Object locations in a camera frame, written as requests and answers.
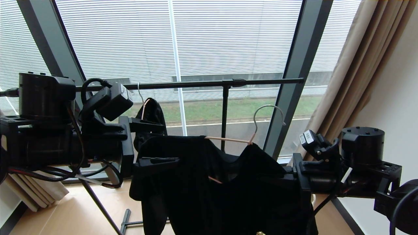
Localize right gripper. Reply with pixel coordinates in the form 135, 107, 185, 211
292, 153, 376, 199

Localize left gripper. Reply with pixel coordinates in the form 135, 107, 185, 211
0, 116, 181, 179

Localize black shorts with white print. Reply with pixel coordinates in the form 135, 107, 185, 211
132, 97, 169, 152

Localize pink clothes hanger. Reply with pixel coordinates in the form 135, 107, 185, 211
204, 104, 286, 184
137, 82, 151, 121

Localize black shirt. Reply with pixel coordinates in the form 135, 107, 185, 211
129, 134, 319, 235

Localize black clothes rack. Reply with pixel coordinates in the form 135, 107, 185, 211
0, 78, 305, 235

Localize beige curtain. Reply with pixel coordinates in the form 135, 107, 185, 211
296, 0, 418, 164
0, 170, 70, 212

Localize window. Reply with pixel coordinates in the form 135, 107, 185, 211
0, 0, 363, 183

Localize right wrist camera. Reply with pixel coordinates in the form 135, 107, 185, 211
299, 130, 343, 164

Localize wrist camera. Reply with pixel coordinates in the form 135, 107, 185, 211
299, 130, 343, 164
80, 82, 134, 131

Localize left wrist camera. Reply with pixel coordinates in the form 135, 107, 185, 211
80, 82, 134, 131

